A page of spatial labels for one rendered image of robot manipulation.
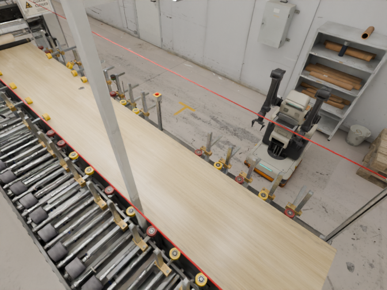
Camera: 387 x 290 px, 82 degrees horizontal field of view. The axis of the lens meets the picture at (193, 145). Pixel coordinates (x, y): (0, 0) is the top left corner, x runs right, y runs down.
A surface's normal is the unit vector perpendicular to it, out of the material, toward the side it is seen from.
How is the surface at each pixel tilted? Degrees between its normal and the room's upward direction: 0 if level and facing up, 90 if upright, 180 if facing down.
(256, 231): 0
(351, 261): 0
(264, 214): 0
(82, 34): 90
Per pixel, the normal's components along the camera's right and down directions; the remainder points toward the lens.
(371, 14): -0.65, 0.54
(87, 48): 0.76, 0.50
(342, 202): 0.04, -0.68
